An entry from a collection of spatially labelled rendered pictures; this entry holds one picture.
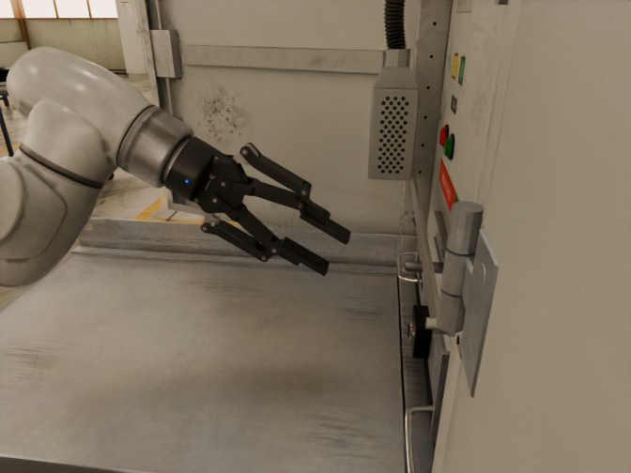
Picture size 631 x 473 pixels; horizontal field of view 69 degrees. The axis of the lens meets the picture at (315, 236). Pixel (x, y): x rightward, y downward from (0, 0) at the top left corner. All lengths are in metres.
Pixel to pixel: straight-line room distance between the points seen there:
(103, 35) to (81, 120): 12.82
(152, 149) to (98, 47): 12.96
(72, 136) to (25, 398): 0.35
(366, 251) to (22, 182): 0.59
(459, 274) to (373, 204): 0.82
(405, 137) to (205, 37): 0.55
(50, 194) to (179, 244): 0.44
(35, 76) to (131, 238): 0.50
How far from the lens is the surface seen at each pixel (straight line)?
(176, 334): 0.77
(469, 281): 0.16
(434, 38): 0.85
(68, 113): 0.61
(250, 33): 1.05
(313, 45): 0.98
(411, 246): 0.92
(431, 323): 0.31
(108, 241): 1.08
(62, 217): 0.62
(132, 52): 12.16
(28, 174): 0.61
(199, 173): 0.58
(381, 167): 0.76
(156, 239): 1.02
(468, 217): 0.16
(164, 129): 0.59
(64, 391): 0.73
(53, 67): 0.63
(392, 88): 0.74
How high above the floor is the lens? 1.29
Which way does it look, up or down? 25 degrees down
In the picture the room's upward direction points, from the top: straight up
